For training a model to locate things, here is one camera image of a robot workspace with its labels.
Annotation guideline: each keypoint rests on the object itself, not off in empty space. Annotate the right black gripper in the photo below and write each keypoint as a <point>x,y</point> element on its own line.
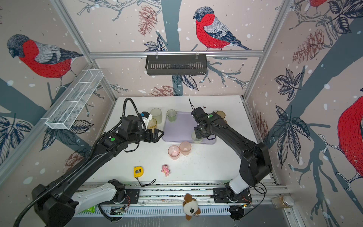
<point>198,134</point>

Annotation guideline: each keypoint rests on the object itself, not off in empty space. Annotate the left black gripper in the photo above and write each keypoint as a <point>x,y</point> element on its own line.
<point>156,137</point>

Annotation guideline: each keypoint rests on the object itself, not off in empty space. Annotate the pale green plastic cup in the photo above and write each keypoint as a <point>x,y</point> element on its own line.
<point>195,139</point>

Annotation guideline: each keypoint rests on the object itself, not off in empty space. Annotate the clear pale plastic cup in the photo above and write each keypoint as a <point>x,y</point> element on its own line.
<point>157,115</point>

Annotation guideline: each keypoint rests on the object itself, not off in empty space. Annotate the bright green plastic cup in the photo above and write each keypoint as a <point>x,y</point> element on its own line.
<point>171,115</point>

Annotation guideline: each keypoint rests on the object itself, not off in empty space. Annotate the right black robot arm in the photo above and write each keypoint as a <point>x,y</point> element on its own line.
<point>255,159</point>

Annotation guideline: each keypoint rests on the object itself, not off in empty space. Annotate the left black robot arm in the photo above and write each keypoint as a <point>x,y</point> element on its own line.
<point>56,204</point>

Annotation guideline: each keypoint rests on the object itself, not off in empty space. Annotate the lavender plastic tray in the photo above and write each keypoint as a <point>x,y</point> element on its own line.
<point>181,129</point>

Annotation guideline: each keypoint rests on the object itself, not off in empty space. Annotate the yellow plastic cup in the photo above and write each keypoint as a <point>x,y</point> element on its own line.
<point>152,124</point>

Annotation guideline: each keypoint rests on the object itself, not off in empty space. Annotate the far brown textured cup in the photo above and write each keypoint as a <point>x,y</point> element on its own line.
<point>221,114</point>

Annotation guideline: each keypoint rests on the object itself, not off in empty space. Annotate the left pink plastic cup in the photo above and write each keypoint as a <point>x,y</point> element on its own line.
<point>174,152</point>

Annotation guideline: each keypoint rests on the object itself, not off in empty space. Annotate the pink plastic cup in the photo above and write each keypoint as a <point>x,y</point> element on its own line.
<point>185,148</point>
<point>174,152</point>

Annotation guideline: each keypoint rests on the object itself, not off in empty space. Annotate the right pink plastic cup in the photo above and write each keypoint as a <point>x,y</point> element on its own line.
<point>185,148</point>

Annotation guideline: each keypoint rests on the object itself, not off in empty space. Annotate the small pink toy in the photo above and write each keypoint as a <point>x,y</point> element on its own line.
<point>165,170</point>

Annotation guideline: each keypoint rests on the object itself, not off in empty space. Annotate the yellow tape measure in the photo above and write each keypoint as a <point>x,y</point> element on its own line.
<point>138,171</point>

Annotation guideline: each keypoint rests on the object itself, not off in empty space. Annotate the brown white plush toy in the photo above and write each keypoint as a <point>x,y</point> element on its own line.
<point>190,207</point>

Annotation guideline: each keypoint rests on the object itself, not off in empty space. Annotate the green snack packet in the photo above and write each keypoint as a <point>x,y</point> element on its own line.
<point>91,209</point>

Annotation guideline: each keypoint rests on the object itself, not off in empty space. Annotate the clear plastic jar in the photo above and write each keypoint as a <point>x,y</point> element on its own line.
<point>283,202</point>

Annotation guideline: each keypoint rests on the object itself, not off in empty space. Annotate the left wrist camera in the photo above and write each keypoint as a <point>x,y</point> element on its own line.
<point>146,117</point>

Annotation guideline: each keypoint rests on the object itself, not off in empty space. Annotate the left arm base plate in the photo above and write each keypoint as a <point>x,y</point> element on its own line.
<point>126,196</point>

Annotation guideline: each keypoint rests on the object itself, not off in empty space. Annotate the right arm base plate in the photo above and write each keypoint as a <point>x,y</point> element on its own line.
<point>226,195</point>

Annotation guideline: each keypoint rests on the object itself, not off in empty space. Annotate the black hanging wall basket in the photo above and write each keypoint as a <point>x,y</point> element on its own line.
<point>165,65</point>

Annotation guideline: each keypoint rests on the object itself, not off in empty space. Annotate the white wire mesh basket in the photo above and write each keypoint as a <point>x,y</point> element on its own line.
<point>76,98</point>

